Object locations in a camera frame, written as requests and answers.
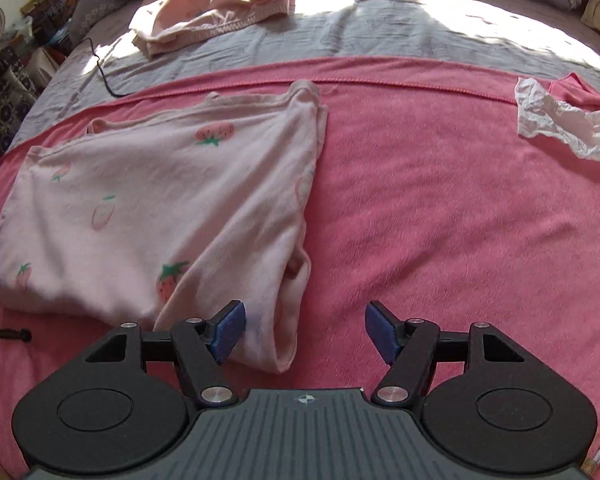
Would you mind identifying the pink strawberry pajama pants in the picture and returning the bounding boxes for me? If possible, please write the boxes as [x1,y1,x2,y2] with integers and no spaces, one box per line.
[130,0,294,58]

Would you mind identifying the patterned dark cloth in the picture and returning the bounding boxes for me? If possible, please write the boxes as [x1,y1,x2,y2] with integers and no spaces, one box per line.
[0,47,38,158]

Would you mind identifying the grey patterned bed sheet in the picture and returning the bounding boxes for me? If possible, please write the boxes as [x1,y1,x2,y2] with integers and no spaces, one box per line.
[16,0,600,142]

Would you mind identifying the white pink crumpled garment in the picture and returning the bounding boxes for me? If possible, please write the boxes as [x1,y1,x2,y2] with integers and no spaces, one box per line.
[515,73,600,162]

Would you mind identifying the pink fleece blanket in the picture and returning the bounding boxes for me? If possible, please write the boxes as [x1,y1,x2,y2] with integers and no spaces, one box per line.
[0,55,600,480]

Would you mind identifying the pink strawberry print shirt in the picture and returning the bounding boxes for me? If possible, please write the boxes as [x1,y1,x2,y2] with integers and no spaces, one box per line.
[0,80,327,373]

